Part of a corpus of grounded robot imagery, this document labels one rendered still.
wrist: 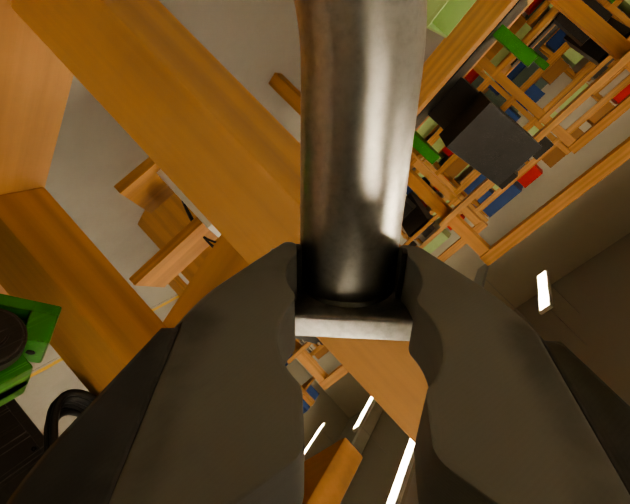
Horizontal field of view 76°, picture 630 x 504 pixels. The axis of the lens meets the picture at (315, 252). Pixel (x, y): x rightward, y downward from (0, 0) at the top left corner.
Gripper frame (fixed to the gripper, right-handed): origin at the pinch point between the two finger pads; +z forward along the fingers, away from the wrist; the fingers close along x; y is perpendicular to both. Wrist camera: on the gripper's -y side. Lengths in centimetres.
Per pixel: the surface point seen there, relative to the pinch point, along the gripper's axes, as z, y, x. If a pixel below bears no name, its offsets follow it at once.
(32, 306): 28, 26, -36
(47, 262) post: 38, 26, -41
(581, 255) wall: 757, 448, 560
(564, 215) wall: 793, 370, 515
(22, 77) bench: 43, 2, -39
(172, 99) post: 28.1, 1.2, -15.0
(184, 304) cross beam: 36, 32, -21
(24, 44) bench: 42, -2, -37
